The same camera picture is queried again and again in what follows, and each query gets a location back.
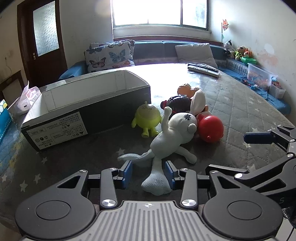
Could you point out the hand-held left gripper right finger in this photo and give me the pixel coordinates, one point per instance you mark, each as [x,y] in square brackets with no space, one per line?
[170,175]

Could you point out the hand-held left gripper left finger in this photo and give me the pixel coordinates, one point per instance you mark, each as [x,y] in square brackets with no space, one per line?
[126,172]

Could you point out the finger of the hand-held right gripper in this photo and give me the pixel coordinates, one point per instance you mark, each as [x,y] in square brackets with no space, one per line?
[257,138]
[266,172]

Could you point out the red round toy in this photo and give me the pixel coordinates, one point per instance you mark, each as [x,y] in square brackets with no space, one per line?
[211,127]

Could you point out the white rabbit plush toy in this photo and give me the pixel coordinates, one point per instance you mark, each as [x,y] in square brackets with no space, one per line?
[180,127]

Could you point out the green round toy figure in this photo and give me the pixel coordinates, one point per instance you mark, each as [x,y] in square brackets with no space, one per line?
[148,115]

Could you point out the black round toy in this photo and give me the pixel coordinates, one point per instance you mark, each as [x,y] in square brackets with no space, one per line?
[178,104]

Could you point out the black cardboard box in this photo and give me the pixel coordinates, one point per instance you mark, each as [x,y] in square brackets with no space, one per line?
[62,115]

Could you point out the grey quilted desktop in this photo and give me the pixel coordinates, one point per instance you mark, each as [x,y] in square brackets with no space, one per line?
[231,104]

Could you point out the small clear plastic box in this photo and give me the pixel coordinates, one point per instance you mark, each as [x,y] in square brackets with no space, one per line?
[277,90]

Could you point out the scattered small toy pieces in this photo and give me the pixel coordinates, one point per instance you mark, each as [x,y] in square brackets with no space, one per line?
[253,86]

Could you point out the clear plastic storage container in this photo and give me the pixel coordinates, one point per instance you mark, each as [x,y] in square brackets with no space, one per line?
[260,75]

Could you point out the green bowl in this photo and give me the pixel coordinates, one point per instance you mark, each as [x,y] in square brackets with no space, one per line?
[249,60]

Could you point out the white remote control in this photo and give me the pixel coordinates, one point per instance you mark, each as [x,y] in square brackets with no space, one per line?
[205,73]

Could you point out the orange plush toy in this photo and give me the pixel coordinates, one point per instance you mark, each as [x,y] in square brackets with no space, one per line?
[248,53]

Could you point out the orange peanut toy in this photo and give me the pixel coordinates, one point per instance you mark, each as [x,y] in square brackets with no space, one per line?
[185,90]

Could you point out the yellow green plush toy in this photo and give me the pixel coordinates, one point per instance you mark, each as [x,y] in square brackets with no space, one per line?
[240,53]

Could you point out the black remote control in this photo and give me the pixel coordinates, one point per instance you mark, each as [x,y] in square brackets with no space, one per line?
[203,67]

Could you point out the black and white cow plush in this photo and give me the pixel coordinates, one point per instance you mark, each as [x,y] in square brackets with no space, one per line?
[229,47]

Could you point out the white pillow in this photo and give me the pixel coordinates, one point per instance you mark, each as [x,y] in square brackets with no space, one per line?
[196,54]

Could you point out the butterfly print pillow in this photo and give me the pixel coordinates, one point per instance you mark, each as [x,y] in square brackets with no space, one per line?
[101,43]
[108,58]

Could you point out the orange pinwheel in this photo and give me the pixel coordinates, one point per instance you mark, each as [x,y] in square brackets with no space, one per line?
[224,24]

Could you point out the tissue pack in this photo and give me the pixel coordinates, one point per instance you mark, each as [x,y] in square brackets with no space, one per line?
[27,97]

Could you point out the blue sofa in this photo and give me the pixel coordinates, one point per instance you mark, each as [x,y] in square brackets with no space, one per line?
[152,49]

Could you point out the blue carton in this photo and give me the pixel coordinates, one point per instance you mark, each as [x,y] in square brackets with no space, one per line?
[4,120]

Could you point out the dark wooden furniture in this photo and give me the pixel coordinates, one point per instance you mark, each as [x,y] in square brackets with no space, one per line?
[11,85]

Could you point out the window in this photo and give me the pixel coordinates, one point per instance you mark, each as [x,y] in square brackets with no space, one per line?
[148,11]

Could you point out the dark wooden door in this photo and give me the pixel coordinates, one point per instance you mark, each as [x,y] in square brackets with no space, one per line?
[25,34]

